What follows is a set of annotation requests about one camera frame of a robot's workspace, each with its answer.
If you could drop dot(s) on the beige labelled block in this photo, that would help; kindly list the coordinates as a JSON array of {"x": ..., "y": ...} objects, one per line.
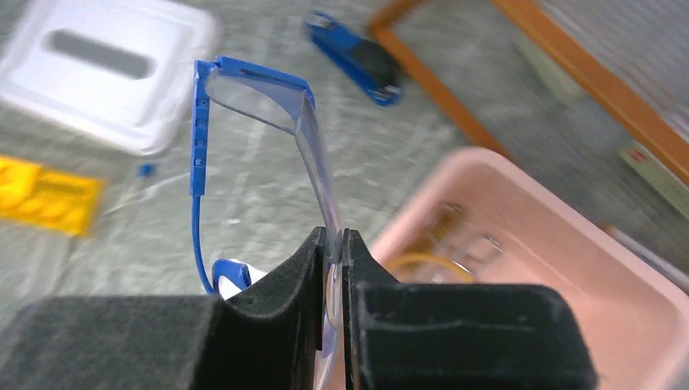
[{"x": 651, "y": 169}]

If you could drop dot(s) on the blue safety glasses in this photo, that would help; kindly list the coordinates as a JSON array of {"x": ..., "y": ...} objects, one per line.
[{"x": 260, "y": 183}]

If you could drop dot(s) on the yellow test tube rack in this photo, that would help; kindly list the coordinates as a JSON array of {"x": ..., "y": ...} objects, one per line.
[{"x": 37, "y": 195}]

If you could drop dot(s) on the upright blue capped tube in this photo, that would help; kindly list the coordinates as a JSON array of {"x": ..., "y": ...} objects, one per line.
[{"x": 143, "y": 187}]

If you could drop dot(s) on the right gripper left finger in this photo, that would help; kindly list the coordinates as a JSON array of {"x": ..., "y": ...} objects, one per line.
[{"x": 265, "y": 337}]

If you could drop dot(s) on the pink plastic bin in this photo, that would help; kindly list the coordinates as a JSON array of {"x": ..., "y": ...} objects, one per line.
[{"x": 634, "y": 320}]

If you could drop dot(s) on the yellow rubber tubing with clamps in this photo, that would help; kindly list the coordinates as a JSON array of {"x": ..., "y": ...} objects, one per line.
[{"x": 449, "y": 250}]

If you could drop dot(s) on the orange wooden shelf rack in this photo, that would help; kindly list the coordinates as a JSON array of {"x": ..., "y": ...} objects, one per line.
[{"x": 567, "y": 69}]

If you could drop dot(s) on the blue stapler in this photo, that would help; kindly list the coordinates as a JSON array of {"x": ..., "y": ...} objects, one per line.
[{"x": 365, "y": 62}]

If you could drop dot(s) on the white plastic lid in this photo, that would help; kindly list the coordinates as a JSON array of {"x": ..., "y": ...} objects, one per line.
[{"x": 119, "y": 72}]

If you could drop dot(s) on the beige block on shelf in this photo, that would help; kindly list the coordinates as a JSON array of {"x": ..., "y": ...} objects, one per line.
[{"x": 563, "y": 87}]

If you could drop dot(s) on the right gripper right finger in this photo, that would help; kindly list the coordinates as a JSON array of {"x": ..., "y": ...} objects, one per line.
[{"x": 455, "y": 336}]

